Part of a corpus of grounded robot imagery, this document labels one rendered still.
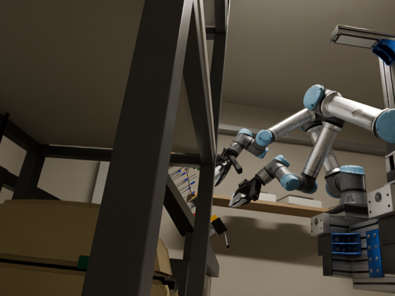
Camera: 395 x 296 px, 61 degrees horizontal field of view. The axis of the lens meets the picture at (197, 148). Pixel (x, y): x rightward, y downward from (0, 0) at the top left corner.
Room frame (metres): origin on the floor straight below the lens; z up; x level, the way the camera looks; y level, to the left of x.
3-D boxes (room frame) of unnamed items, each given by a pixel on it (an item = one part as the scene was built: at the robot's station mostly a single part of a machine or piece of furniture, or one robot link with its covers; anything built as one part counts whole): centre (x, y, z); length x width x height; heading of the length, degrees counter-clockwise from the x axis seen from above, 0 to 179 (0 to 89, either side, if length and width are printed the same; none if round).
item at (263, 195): (3.07, -0.56, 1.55); 0.37 x 0.35 x 0.09; 93
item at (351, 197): (1.60, -0.80, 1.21); 0.15 x 0.15 x 0.10
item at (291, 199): (3.09, -0.99, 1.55); 0.36 x 0.34 x 0.09; 93
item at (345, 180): (1.61, -0.80, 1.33); 0.13 x 0.12 x 0.14; 1
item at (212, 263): (1.43, -0.10, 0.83); 1.18 x 0.05 x 0.06; 173
